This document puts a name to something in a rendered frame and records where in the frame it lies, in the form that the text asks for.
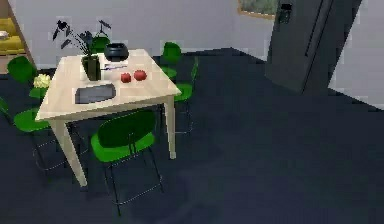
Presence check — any framed green picture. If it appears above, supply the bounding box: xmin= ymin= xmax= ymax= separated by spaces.
xmin=236 ymin=0 xmax=280 ymax=20

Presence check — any wooden shelf with yellow boxes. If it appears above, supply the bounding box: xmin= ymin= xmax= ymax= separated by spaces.
xmin=0 ymin=0 xmax=37 ymax=75

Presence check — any dark grey fridge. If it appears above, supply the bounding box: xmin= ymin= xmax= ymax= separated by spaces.
xmin=264 ymin=0 xmax=363 ymax=95

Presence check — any green chair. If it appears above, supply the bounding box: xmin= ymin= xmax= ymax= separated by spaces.
xmin=160 ymin=41 xmax=183 ymax=80
xmin=90 ymin=109 xmax=165 ymax=217
xmin=91 ymin=35 xmax=111 ymax=54
xmin=0 ymin=55 xmax=88 ymax=174
xmin=172 ymin=55 xmax=200 ymax=136

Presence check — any black round bowl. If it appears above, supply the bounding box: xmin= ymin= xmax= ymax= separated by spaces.
xmin=103 ymin=42 xmax=130 ymax=63

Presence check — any dark house plant in pot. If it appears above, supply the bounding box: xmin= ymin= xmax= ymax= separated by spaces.
xmin=52 ymin=19 xmax=113 ymax=82

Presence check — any white paper with blue pen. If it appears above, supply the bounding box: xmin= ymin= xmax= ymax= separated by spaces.
xmin=99 ymin=61 xmax=129 ymax=72

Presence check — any pale wooden table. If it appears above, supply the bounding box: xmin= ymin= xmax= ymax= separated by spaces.
xmin=35 ymin=48 xmax=183 ymax=188

